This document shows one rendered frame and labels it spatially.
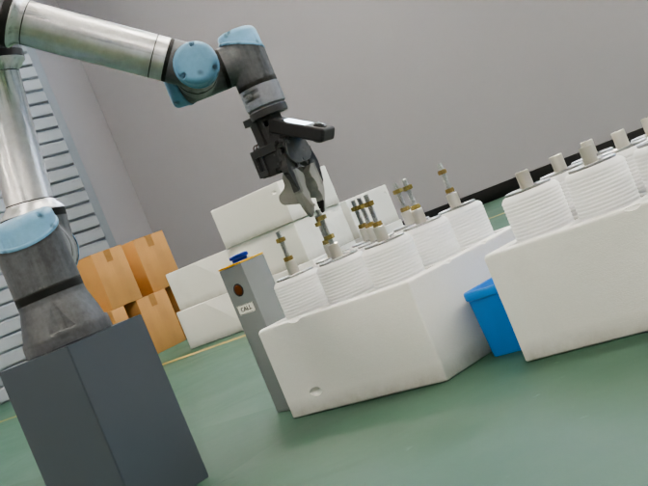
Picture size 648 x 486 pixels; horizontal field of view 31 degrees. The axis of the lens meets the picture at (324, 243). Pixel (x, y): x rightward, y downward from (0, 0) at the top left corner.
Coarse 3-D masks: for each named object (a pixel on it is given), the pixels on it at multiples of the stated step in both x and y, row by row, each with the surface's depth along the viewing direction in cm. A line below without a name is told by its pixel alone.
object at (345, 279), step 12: (360, 252) 211; (336, 264) 208; (348, 264) 208; (360, 264) 209; (324, 276) 209; (336, 276) 208; (348, 276) 208; (360, 276) 208; (324, 288) 211; (336, 288) 209; (348, 288) 208; (360, 288) 208; (336, 300) 209
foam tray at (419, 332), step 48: (384, 288) 198; (432, 288) 198; (288, 336) 215; (336, 336) 207; (384, 336) 200; (432, 336) 194; (480, 336) 203; (288, 384) 219; (336, 384) 211; (384, 384) 203; (432, 384) 197
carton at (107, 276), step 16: (96, 256) 590; (112, 256) 598; (80, 272) 593; (96, 272) 587; (112, 272) 595; (128, 272) 604; (96, 288) 589; (112, 288) 591; (128, 288) 600; (112, 304) 588
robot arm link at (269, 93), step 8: (272, 80) 210; (256, 88) 208; (264, 88) 209; (272, 88) 209; (280, 88) 211; (248, 96) 209; (256, 96) 209; (264, 96) 209; (272, 96) 209; (280, 96) 210; (248, 104) 210; (256, 104) 209; (264, 104) 209; (272, 104) 209; (248, 112) 211
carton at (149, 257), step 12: (132, 240) 617; (144, 240) 623; (156, 240) 630; (132, 252) 619; (144, 252) 621; (156, 252) 627; (168, 252) 634; (132, 264) 621; (144, 264) 618; (156, 264) 625; (168, 264) 631; (144, 276) 618; (156, 276) 622; (144, 288) 621; (156, 288) 620
